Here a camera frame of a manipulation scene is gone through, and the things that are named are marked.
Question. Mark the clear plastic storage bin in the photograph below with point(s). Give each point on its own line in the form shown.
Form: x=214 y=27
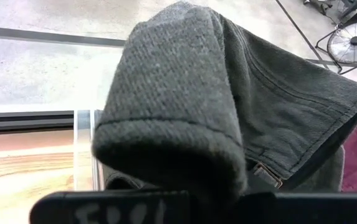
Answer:
x=83 y=149

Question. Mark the black aluminium table frame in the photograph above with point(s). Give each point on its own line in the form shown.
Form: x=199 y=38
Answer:
x=25 y=123

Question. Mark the round metal floor fan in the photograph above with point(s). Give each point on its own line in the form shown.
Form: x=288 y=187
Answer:
x=352 y=43

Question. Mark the dark green cap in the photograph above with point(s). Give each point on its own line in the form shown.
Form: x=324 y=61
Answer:
x=181 y=93

